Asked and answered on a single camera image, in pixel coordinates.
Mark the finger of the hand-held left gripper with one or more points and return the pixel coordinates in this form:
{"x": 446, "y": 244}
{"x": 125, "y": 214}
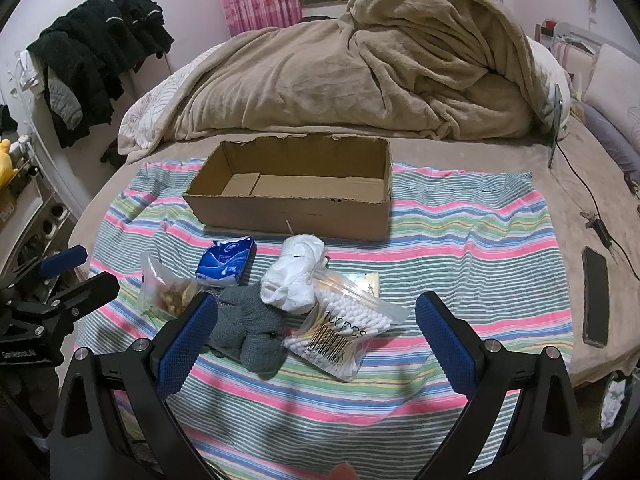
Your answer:
{"x": 87, "y": 292}
{"x": 65, "y": 260}

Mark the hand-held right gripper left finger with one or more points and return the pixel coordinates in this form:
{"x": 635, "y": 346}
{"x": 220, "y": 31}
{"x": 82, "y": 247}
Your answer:
{"x": 190, "y": 340}

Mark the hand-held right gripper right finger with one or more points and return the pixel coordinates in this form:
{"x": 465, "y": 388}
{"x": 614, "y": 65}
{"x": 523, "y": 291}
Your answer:
{"x": 446, "y": 341}

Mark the grey knitted sock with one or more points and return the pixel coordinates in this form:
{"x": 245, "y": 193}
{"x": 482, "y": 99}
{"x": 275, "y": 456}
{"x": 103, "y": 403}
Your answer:
{"x": 247, "y": 327}

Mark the clear snack bag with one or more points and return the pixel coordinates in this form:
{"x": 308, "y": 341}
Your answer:
{"x": 162, "y": 287}

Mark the blue tissue packet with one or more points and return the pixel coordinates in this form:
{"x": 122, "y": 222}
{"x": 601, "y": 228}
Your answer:
{"x": 225, "y": 259}

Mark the cotton swab bag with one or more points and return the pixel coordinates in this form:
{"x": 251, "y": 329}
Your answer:
{"x": 345, "y": 327}

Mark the white sock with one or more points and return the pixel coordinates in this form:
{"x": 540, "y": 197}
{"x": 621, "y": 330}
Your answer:
{"x": 292, "y": 275}

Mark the cardboard box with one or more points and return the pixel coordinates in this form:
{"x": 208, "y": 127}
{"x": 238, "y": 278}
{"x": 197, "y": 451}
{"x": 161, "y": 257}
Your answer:
{"x": 295, "y": 195}

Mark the metal shelf rack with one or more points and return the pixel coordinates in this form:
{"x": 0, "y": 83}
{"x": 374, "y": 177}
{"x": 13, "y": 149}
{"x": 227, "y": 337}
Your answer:
{"x": 30, "y": 215}

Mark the striped cloth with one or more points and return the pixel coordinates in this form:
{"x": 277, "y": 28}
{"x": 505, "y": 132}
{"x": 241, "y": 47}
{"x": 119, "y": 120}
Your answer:
{"x": 450, "y": 240}

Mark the yellow plush toy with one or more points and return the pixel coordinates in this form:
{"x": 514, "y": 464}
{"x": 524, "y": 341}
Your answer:
{"x": 4, "y": 160}

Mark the grey quilted garment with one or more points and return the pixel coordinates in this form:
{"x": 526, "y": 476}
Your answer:
{"x": 64, "y": 105}

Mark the black smartphone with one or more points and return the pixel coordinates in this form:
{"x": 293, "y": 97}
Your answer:
{"x": 596, "y": 296}

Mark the beige bed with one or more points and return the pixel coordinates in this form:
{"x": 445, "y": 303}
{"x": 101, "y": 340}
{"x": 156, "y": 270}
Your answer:
{"x": 565, "y": 220}

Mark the floral quilt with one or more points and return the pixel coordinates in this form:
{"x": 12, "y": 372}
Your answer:
{"x": 150, "y": 110}

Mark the white patterned bag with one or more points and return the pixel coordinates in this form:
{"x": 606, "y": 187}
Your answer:
{"x": 614, "y": 400}

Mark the black charger plug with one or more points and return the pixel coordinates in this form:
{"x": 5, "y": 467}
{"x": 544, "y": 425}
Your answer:
{"x": 597, "y": 225}

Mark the pile of black clothes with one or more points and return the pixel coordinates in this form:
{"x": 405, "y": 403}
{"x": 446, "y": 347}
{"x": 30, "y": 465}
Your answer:
{"x": 100, "y": 35}

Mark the standing tablet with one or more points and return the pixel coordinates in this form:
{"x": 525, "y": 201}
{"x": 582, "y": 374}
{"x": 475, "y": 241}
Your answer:
{"x": 555, "y": 125}

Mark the purple grey pillow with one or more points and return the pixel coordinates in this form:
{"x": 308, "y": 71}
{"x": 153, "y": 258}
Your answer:
{"x": 612, "y": 140}

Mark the beige blanket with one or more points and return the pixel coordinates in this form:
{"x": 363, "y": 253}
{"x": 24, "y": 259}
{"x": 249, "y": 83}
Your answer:
{"x": 350, "y": 70}

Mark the white pillow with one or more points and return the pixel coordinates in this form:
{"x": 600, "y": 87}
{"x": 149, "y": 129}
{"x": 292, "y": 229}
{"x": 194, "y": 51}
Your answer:
{"x": 612, "y": 82}

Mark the white headboard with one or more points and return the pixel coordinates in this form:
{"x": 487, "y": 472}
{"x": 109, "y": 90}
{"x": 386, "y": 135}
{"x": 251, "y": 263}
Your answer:
{"x": 570, "y": 35}

